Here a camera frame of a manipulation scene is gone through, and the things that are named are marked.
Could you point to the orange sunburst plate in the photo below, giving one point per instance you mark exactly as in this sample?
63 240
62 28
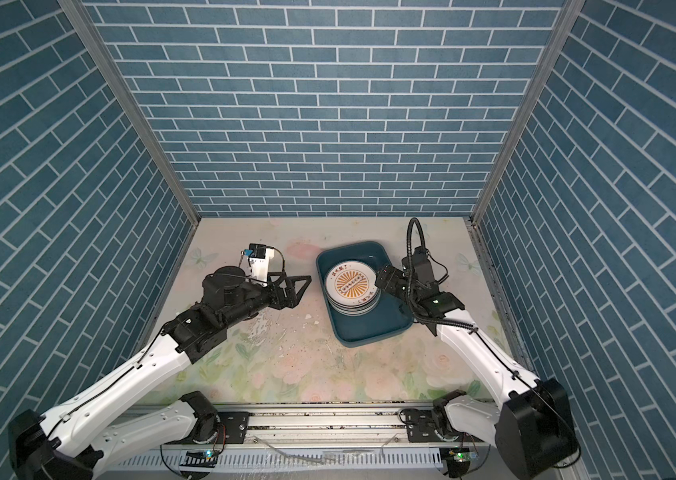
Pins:
351 283

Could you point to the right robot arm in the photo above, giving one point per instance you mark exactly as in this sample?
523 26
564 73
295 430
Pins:
529 422

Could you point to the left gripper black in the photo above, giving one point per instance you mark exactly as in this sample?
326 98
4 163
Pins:
290 299

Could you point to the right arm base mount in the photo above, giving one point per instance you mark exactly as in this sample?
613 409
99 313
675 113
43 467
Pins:
425 426

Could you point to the teal plastic bin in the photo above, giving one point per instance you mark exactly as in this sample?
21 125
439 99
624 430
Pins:
389 317

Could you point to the green rim plate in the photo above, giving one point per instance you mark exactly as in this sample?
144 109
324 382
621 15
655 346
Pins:
355 311

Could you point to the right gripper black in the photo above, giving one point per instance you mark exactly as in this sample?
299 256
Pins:
390 285

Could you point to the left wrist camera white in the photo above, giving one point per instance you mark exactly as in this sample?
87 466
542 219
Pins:
258 257

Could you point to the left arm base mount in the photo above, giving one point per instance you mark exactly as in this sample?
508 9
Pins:
234 426

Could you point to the aluminium rail frame front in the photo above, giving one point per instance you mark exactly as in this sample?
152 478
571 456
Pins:
326 437

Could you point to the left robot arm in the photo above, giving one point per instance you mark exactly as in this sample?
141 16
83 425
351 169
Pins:
80 438

